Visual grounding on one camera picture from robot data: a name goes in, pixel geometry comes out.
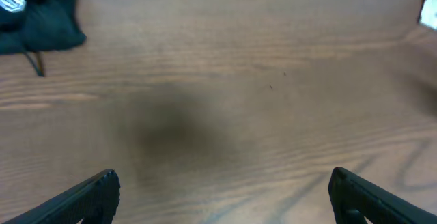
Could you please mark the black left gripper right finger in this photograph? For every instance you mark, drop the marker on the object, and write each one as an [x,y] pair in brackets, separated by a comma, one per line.
[356,200]

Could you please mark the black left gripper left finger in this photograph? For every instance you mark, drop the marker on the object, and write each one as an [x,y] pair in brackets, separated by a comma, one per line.
[94,200]

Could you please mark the black t-shirt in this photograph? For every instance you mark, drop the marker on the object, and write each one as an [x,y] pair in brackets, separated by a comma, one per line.
[39,25]

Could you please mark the folded black garment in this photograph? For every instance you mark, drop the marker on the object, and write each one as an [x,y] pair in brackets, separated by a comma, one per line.
[37,62]

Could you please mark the beige garment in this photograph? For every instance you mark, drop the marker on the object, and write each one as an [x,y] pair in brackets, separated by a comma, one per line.
[427,15]

